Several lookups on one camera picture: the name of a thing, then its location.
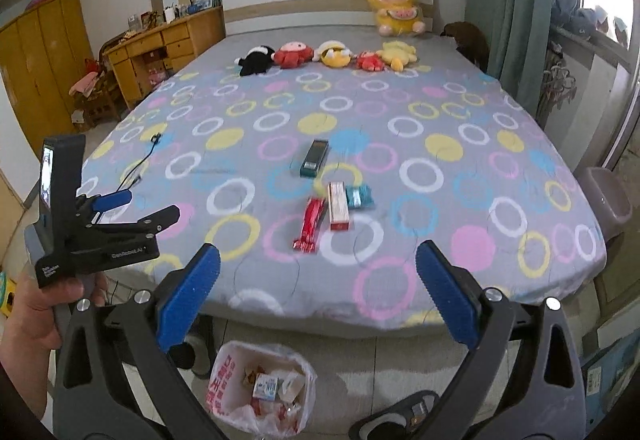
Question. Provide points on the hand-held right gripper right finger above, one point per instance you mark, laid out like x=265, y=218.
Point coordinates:
x=450, y=300

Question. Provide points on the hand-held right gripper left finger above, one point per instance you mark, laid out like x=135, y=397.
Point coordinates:
x=187, y=300

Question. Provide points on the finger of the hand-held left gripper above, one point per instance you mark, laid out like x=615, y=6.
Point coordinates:
x=115, y=200
x=160, y=217

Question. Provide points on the bin with white plastic bag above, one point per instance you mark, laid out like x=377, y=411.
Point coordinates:
x=225, y=385

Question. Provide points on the blue white milk carton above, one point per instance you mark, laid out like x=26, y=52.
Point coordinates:
x=265, y=387

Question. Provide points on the person's left hand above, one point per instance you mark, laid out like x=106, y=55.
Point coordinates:
x=30, y=325

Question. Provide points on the black slipper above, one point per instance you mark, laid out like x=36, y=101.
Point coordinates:
x=182, y=355
x=400, y=412

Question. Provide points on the dark wooden chair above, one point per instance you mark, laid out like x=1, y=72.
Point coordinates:
x=100, y=105

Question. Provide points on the pink cloth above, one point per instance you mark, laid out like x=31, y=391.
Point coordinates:
x=84, y=82

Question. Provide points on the yellow wooden wardrobe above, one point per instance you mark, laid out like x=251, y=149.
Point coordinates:
x=45, y=70

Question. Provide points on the yellow green plastic object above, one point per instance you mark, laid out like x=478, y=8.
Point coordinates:
x=4, y=292

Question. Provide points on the teal foil packet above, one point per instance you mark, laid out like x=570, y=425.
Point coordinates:
x=361, y=196

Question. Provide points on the pile of small boxes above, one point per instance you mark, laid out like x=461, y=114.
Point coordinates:
x=155, y=68

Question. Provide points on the red snack packet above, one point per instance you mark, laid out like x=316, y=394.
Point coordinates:
x=310, y=225

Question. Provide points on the red white slim box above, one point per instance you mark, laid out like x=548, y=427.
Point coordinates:
x=338, y=207

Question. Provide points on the dark green slim box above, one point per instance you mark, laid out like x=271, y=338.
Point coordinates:
x=314, y=159

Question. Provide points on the blue printed cardboard box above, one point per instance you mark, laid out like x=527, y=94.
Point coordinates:
x=605, y=380

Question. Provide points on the bed with circle print sheet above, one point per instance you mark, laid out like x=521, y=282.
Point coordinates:
x=380, y=135

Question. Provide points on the black white plush toy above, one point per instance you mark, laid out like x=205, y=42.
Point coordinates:
x=255, y=61

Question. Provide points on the wooden desk with drawers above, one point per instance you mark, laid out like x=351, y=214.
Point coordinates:
x=195, y=32

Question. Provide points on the large red plush toy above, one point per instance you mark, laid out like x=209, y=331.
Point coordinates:
x=292, y=55

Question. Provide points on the yellow white plush toy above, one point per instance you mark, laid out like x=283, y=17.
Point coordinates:
x=332, y=55

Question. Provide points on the bundle of clothes hangers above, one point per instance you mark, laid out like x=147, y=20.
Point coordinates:
x=555, y=80

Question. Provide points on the yellow duck plush toy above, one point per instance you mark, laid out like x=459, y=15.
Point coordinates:
x=395, y=55

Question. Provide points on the small red plush toy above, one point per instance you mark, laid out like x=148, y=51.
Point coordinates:
x=370, y=61

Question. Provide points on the brown plush toy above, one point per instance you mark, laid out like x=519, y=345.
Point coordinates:
x=467, y=40

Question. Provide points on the big yellow doll plush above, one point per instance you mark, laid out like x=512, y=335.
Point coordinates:
x=395, y=5

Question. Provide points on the grey blue shoe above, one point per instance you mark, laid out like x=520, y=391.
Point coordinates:
x=565, y=10
x=582, y=23
x=620, y=28
x=601, y=23

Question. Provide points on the picture frame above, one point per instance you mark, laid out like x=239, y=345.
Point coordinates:
x=205, y=4

